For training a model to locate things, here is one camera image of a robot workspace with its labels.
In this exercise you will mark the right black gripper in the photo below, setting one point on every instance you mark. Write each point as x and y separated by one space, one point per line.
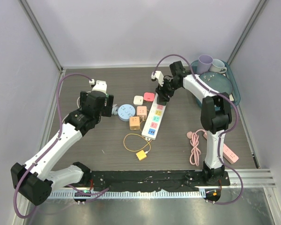
161 92

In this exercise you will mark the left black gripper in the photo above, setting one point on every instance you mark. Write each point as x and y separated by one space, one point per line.
106 111

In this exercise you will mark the orange cube socket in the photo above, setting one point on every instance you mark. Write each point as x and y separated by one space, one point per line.
134 123

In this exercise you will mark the white multicolour power strip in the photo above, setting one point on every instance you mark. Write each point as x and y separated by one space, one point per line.
154 118

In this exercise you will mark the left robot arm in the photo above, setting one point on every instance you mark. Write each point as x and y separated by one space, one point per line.
35 179

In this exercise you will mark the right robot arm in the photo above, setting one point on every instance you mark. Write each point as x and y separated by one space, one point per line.
215 113

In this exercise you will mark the red pink flat charger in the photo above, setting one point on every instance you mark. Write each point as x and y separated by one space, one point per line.
149 96

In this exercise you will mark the round light blue socket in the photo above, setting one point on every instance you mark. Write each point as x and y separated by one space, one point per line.
125 112

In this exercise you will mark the white flat charger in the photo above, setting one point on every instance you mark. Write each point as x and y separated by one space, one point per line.
138 100

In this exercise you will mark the pink cube socket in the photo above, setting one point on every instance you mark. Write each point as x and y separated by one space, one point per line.
142 112

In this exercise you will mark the purple cup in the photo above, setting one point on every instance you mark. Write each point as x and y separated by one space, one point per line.
204 64

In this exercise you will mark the yellow charger block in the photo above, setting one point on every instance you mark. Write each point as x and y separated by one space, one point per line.
141 155

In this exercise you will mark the dark blue plate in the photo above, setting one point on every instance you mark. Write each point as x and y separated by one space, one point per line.
217 81

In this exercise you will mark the grey blue mug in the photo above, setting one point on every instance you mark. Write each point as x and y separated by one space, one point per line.
218 66

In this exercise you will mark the cream square plate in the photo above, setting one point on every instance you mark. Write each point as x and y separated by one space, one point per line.
231 98

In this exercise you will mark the teal plastic tray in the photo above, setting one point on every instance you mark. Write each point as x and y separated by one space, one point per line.
235 91

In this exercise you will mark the pink power strip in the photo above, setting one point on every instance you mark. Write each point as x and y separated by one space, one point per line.
229 153

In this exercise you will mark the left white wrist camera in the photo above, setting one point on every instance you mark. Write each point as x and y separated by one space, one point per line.
98 85

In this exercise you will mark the black mounting base plate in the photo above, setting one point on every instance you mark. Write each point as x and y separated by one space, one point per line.
153 180

